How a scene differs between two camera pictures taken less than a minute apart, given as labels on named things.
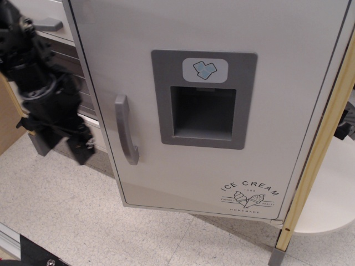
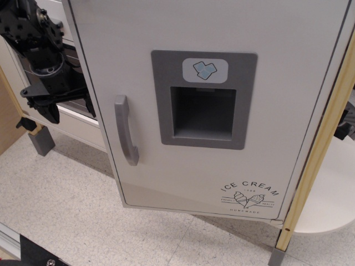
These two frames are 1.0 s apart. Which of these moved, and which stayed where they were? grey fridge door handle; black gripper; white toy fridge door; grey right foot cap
Moved: black gripper
Stayed: grey fridge door handle; white toy fridge door; grey right foot cap
